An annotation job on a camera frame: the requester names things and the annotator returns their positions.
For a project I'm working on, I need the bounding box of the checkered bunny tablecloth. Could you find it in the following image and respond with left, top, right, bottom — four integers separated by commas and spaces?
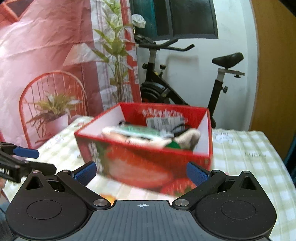
4, 115, 296, 241

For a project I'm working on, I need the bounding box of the dark window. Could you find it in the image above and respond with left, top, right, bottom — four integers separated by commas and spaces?
130, 0, 218, 41

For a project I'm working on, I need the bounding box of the black and grey cloth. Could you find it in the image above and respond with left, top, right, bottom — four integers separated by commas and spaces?
170, 124, 191, 137

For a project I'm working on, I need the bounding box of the green cloth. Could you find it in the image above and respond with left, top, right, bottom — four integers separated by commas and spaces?
165, 141, 181, 149

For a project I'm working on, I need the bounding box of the red printed backdrop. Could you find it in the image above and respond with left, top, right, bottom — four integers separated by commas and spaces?
1, 1, 141, 148

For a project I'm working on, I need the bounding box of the red cardboard box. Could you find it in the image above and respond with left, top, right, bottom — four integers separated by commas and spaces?
74, 103, 213, 195

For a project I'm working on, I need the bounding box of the white plastic bag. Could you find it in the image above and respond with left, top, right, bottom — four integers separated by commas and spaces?
132, 14, 146, 29

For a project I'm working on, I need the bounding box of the black exercise bike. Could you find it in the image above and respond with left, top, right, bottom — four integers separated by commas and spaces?
133, 33, 246, 129

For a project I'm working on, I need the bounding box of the wooden door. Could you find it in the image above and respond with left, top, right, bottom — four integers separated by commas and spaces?
250, 1, 295, 159

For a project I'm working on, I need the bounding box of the mint green cable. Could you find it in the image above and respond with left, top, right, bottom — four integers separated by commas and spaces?
117, 124, 163, 138

